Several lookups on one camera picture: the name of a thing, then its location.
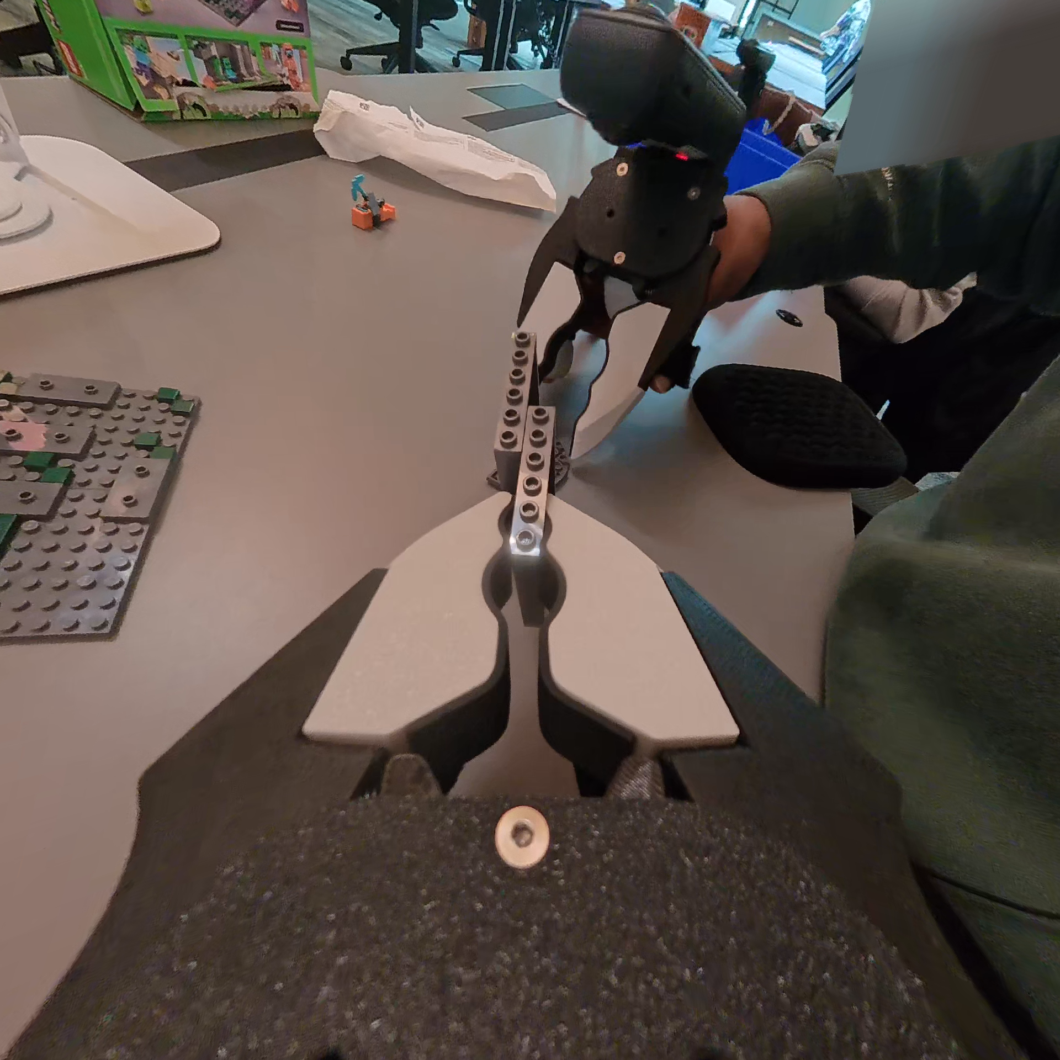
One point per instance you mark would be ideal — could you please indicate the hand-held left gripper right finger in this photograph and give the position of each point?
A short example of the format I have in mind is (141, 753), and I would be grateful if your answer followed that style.
(638, 646)

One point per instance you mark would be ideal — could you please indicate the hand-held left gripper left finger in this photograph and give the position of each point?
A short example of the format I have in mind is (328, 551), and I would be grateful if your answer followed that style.
(406, 646)

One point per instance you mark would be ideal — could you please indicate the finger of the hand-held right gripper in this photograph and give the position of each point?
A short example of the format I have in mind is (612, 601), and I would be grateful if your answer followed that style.
(560, 360)
(617, 389)

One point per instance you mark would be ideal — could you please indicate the grey toy brick wall assembly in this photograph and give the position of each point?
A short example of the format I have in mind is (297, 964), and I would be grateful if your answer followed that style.
(530, 488)

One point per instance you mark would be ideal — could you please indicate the person's right forearm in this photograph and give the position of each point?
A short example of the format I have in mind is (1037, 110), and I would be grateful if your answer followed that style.
(869, 215)

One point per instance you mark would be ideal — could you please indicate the black desk grommet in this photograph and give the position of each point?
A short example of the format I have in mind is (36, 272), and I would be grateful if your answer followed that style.
(789, 318)

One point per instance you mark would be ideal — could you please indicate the grey desk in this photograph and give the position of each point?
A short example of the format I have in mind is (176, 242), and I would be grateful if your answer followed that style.
(331, 373)

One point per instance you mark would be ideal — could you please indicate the person's right hand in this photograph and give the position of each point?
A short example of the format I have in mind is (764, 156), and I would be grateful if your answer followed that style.
(745, 248)

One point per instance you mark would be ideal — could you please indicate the blue plastic bin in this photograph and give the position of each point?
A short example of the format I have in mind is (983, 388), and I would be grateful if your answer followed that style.
(762, 145)

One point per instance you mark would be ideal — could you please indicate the black chair armrest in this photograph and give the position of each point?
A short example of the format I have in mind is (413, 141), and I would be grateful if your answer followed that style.
(795, 422)

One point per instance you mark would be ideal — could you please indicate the black handheld device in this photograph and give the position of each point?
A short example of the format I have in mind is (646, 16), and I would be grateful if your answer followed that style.
(755, 70)

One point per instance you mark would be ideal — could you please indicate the white paper bag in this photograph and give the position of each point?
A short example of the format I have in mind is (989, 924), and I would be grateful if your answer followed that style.
(447, 157)

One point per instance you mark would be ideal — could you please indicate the orange toy brick figure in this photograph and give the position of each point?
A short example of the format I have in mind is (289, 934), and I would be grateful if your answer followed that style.
(364, 217)

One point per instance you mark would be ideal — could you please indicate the white undershirt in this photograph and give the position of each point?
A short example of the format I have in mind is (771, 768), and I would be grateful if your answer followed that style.
(911, 306)

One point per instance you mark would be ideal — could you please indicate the row of black office chairs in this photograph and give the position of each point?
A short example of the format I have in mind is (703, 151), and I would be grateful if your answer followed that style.
(397, 33)

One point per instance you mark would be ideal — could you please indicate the person's green sweatshirt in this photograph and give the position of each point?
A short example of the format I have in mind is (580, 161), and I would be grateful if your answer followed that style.
(952, 662)

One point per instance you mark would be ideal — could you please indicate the person's dark pants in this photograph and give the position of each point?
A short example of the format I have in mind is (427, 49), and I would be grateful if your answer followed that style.
(952, 397)

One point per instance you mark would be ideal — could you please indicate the grey studded baseplate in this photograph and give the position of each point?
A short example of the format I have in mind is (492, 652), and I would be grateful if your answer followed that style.
(83, 538)

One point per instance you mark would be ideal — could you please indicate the green toy set box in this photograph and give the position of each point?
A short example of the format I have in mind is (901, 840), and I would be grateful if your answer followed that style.
(207, 58)

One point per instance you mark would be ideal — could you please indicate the white flat stand base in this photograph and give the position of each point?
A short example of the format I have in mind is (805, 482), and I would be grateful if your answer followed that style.
(108, 215)

